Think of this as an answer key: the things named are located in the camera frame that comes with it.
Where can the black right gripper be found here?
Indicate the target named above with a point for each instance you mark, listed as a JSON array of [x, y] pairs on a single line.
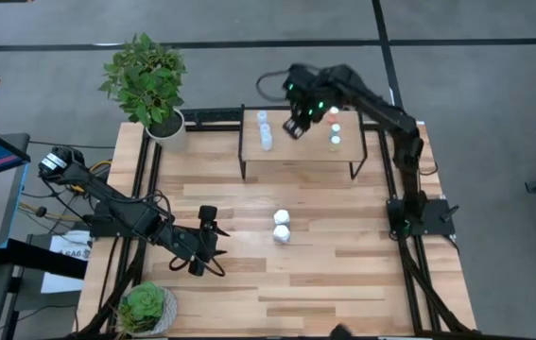
[[310, 101]]

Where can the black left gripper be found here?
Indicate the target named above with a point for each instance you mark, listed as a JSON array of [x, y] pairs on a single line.
[[201, 245]]

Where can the bluish translucent pill bottle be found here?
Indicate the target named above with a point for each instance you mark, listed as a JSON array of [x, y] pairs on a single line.
[[336, 128]]

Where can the orange translucent pill bottle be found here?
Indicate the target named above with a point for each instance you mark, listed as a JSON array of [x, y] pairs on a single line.
[[333, 113]]

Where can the yellow translucent pill bottle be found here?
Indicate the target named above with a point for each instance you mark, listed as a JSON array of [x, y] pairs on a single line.
[[335, 143]]

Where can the white melatonin supplement bottle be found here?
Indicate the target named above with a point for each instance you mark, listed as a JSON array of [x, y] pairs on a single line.
[[281, 234], [281, 217]]

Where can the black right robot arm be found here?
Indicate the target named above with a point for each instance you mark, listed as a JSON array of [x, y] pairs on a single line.
[[376, 101]]

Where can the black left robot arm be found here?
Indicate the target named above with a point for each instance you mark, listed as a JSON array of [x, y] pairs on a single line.
[[121, 208]]

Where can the wooden shelf black metal legs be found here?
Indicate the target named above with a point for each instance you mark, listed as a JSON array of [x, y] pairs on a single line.
[[315, 146]]

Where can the patterned white plant pot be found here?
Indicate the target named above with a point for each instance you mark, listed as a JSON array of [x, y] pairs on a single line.
[[170, 311]]

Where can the green succulent plant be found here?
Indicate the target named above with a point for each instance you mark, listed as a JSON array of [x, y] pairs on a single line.
[[144, 302]]

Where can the plain white plant pot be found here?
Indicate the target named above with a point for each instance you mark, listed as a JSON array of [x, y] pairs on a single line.
[[173, 139]]

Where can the green leafy plant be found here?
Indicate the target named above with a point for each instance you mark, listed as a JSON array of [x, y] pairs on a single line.
[[144, 80]]

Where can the white paper sheet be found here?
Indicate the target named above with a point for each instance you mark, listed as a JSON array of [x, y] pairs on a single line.
[[64, 283]]

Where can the black stand leg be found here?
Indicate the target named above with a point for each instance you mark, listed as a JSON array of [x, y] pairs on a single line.
[[36, 257]]

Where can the black aluminium table frame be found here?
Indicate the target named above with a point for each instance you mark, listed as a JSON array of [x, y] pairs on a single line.
[[385, 156]]

